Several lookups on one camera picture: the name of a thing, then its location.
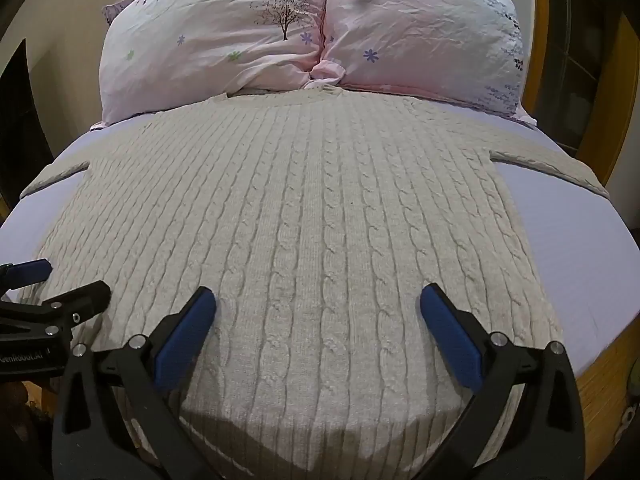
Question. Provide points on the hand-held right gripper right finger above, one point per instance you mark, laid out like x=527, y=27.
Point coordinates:
x=450, y=330

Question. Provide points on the pink flower-print pillow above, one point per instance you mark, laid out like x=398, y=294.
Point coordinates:
x=425, y=30

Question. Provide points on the wooden bed frame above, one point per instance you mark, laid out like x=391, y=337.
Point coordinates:
x=607, y=390

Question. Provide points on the lavender bed sheet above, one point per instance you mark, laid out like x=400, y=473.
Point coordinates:
x=560, y=240

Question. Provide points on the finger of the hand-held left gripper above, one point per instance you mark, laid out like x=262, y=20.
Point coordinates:
x=80, y=301
x=27, y=271

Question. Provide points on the pink tree-print pillow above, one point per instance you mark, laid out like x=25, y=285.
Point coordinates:
x=210, y=35

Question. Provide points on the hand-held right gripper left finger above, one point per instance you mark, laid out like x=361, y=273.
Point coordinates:
x=184, y=330

